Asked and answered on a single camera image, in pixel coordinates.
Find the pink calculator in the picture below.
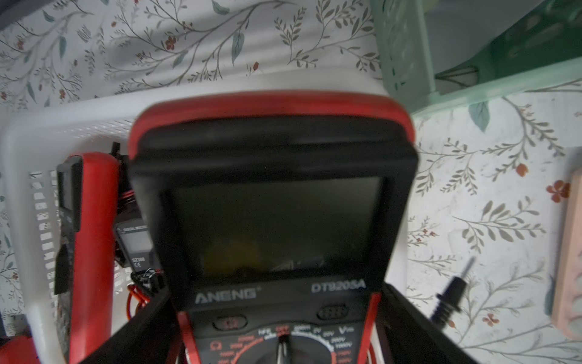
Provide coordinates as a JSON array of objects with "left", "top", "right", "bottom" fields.
[{"left": 552, "top": 169, "right": 581, "bottom": 341}]

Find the small black multimeter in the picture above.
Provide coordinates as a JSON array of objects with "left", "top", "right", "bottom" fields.
[{"left": 114, "top": 218, "right": 165, "bottom": 297}]

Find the black probe on table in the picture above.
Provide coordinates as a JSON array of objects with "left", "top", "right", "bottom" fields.
[{"left": 430, "top": 256, "right": 476, "bottom": 330}]

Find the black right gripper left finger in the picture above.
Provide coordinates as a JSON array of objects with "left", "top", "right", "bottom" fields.
[{"left": 83, "top": 288, "right": 182, "bottom": 363}]

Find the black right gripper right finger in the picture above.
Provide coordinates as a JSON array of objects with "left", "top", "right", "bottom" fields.
[{"left": 377, "top": 284, "right": 475, "bottom": 363}]

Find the green desk file organizer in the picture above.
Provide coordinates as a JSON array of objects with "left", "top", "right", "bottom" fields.
[{"left": 371, "top": 1, "right": 581, "bottom": 115}]

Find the white plastic basket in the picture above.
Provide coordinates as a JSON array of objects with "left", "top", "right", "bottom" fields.
[{"left": 1, "top": 68, "right": 385, "bottom": 363}]

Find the large red multimeter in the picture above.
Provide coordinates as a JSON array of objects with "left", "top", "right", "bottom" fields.
[{"left": 54, "top": 153, "right": 119, "bottom": 363}]

